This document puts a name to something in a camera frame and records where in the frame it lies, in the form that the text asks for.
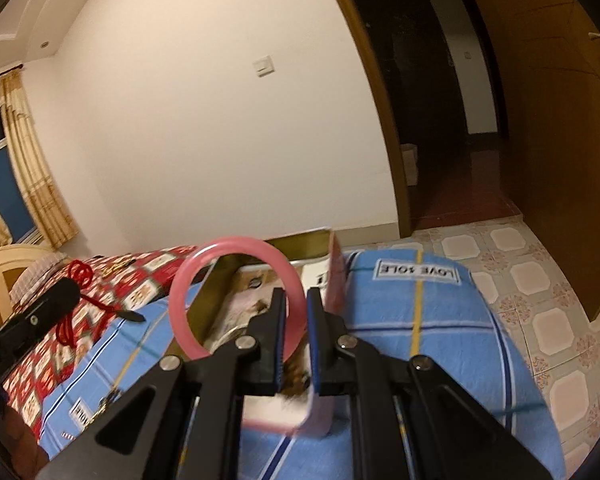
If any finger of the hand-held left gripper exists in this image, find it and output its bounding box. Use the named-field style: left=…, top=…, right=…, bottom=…
left=0, top=277, right=81, bottom=356

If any beige wooden headboard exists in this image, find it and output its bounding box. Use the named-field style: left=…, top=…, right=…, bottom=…
left=0, top=242, right=46, bottom=331

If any window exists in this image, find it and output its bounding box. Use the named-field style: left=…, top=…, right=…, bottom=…
left=0, top=102, right=43, bottom=246

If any printed paper card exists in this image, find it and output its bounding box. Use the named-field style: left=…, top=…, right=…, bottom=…
left=300, top=257, right=331, bottom=291

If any metal tin box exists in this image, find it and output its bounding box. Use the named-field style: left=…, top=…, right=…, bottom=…
left=167, top=227, right=348, bottom=441

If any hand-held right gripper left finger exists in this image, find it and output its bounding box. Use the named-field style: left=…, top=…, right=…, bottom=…
left=35, top=287, right=288, bottom=480

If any brown wooden door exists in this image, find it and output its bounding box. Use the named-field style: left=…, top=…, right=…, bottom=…
left=455, top=0, right=600, bottom=323

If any lace-edged pillow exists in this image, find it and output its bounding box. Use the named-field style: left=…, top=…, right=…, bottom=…
left=10, top=250, right=71, bottom=301

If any blue plaid blanket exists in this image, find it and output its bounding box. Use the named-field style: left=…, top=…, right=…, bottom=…
left=40, top=247, right=568, bottom=480

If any wooden door frame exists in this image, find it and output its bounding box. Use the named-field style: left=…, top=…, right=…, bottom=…
left=317, top=0, right=413, bottom=238

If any pink bangle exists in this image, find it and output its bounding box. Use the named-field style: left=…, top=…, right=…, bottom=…
left=169, top=236, right=306, bottom=361

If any red patterned quilt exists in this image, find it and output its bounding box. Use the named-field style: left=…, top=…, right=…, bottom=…
left=2, top=245, right=216, bottom=441

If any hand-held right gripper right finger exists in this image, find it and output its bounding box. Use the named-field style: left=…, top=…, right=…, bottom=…
left=306, top=287, right=556, bottom=480

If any red cord necklace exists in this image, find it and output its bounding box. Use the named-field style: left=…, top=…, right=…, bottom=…
left=55, top=259, right=147, bottom=348

